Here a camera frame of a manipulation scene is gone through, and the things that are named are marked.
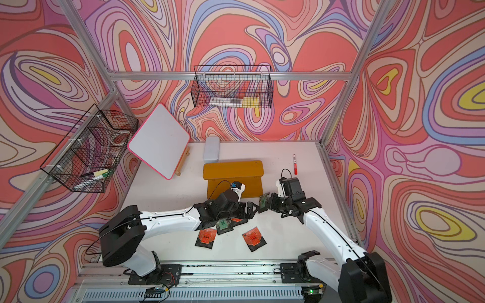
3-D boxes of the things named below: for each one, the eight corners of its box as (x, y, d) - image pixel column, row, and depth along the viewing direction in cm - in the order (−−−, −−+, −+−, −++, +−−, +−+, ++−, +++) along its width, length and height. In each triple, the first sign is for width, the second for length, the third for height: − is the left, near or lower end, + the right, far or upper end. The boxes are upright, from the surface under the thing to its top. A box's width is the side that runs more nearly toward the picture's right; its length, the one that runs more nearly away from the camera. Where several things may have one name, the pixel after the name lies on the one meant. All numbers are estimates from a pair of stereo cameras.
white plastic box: (202, 161, 113) (201, 158, 111) (206, 139, 125) (205, 136, 123) (218, 161, 113) (217, 158, 111) (220, 139, 125) (220, 136, 123)
